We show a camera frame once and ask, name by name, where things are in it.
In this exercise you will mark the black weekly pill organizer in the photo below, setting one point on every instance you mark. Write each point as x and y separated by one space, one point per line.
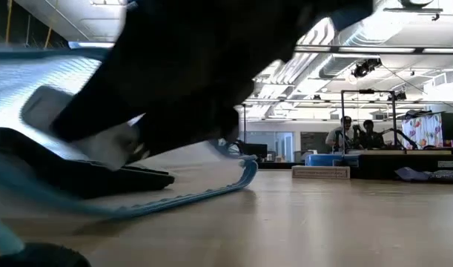
396 163

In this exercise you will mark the colourful floral cloth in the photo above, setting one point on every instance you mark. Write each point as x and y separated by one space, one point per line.
422 131

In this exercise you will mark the small white clear bag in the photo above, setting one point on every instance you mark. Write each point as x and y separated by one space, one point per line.
446 175

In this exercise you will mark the black background box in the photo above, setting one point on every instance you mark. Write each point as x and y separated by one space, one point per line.
452 126

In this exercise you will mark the black background monitor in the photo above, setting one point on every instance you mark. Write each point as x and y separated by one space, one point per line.
256 151

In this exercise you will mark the wooden background table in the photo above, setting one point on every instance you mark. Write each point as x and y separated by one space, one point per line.
415 152

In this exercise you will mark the grey rounded flat object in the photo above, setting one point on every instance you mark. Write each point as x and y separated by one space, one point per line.
44 107

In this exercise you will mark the black background station frame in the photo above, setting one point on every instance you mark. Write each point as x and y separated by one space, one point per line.
394 122

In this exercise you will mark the person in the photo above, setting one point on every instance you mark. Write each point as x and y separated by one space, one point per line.
339 137
370 139

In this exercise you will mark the blue first aid kit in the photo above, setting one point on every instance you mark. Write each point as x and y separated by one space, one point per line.
322 160

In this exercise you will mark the black ceiling spotlight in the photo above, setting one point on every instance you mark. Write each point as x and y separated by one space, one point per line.
363 68

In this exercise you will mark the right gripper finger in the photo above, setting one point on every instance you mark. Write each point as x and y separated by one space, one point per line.
189 126
107 100

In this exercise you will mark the pink playing card box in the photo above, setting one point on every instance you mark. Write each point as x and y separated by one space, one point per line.
320 172

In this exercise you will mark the silver ventilation duct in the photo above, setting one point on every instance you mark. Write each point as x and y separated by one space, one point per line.
344 41

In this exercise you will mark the black background robot arm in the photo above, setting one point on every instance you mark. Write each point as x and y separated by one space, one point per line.
406 138

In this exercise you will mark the dark blue mesh bag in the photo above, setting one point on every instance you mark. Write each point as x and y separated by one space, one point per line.
196 174

